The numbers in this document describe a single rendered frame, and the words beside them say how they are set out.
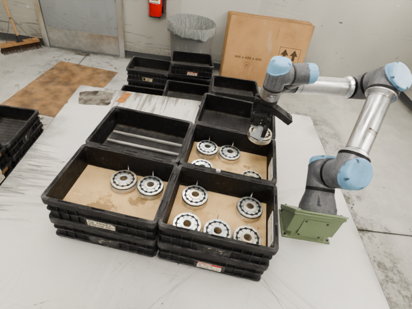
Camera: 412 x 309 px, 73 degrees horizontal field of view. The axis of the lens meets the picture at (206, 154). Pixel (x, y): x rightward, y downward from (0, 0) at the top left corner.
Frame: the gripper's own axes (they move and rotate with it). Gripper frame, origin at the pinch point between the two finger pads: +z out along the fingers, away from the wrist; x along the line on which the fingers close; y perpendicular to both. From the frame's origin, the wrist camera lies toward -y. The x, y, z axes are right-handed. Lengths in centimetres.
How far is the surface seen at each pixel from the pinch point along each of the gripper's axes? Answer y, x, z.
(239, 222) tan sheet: 3.3, 33.6, 15.3
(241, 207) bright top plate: 3.5, 28.2, 12.8
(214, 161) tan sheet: 17.1, 2.6, 17.3
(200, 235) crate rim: 17, 48, 5
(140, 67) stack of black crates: 111, -161, 73
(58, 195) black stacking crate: 70, 41, 11
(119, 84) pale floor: 145, -179, 112
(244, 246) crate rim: 2.6, 48.4, 4.9
